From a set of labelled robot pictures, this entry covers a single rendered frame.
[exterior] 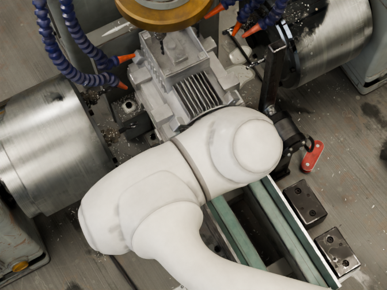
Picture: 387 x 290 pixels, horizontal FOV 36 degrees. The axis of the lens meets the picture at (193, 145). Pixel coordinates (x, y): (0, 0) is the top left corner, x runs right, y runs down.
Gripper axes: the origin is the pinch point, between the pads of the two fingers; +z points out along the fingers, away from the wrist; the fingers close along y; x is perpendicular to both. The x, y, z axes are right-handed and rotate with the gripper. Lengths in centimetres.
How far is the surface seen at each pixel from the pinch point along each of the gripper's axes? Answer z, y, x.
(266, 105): 5.5, -18.6, 2.7
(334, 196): 16.9, -28.0, 31.5
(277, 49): -12.4, -19.0, -7.8
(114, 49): 11.4, 4.2, -21.3
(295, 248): 2.9, -10.3, 32.3
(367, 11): 1.9, -45.9, -5.5
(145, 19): -13.8, 0.4, -22.2
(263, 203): 8.7, -9.6, 22.2
